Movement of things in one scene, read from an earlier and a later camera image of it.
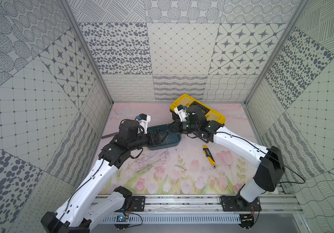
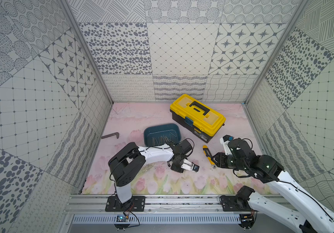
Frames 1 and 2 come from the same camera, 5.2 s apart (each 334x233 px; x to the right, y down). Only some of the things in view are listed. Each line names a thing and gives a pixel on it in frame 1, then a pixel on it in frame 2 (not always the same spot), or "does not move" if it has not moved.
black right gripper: (176, 124) to (221, 160)
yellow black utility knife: (209, 156) does not move
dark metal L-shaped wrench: (109, 135) does not move
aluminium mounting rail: (274, 204) does not move
